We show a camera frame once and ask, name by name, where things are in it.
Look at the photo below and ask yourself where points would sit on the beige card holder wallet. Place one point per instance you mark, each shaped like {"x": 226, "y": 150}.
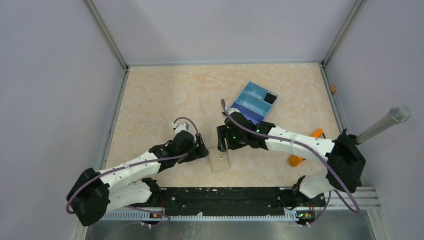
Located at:
{"x": 219, "y": 157}

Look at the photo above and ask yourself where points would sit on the black credit card stack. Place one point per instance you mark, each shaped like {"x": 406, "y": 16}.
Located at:
{"x": 270, "y": 98}

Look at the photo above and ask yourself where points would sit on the blue three-compartment box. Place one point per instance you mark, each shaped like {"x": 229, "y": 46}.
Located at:
{"x": 250, "y": 102}

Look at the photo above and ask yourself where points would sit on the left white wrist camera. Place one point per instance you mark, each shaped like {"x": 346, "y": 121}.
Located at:
{"x": 180, "y": 127}

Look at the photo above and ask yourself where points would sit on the silver microphone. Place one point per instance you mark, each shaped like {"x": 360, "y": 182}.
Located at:
{"x": 397, "y": 115}

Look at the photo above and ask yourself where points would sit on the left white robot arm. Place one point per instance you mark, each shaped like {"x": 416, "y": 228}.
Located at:
{"x": 97, "y": 192}

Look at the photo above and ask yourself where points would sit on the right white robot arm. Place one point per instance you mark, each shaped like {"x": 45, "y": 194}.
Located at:
{"x": 275, "y": 156}

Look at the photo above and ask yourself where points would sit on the small tan block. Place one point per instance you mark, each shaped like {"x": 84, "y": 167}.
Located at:
{"x": 333, "y": 88}

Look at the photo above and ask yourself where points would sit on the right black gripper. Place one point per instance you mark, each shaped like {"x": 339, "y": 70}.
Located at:
{"x": 222, "y": 133}

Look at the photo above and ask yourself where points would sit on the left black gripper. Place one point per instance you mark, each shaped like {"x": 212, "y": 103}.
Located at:
{"x": 201, "y": 151}

